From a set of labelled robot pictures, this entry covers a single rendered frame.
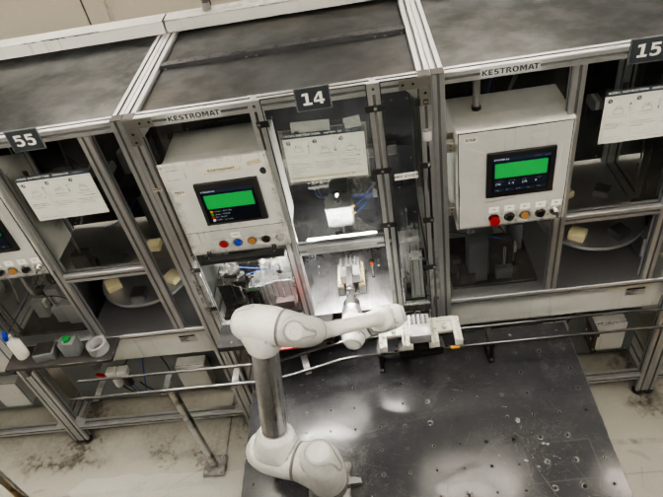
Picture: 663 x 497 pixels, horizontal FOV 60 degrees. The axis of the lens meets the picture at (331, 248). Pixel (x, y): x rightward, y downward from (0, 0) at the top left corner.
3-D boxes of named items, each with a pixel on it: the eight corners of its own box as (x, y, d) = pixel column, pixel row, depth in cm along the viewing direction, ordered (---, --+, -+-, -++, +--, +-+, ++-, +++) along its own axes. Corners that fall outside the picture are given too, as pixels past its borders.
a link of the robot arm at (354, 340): (346, 328, 260) (373, 320, 256) (346, 356, 248) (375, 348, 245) (335, 314, 253) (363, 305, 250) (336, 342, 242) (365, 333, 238)
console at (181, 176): (192, 260, 244) (154, 170, 214) (203, 218, 266) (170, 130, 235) (290, 248, 240) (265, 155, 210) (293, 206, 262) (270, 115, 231)
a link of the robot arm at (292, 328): (330, 315, 205) (295, 309, 209) (311, 315, 188) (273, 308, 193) (325, 351, 204) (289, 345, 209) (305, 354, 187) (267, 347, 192)
